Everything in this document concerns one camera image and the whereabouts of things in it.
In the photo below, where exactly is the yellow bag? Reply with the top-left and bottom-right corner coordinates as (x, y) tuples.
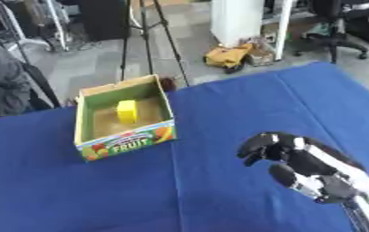
(203, 43), (256, 74)

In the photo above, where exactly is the white cabinet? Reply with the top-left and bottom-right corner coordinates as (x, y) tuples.
(208, 0), (267, 49)

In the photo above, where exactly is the cardboard box with green inside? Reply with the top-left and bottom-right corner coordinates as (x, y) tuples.
(73, 73), (178, 162)

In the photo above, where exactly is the person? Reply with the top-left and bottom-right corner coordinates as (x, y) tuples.
(0, 34), (35, 121)

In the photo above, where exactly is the small cardboard box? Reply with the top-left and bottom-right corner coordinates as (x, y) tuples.
(244, 44), (277, 67)

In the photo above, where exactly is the black tripod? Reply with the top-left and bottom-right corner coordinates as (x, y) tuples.
(119, 0), (192, 88)

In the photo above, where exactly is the black office chair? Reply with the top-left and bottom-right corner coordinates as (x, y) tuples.
(292, 0), (369, 63)

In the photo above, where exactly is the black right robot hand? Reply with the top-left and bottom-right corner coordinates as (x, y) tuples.
(236, 131), (369, 205)

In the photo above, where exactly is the yellow block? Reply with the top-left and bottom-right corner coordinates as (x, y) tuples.
(115, 100), (140, 124)

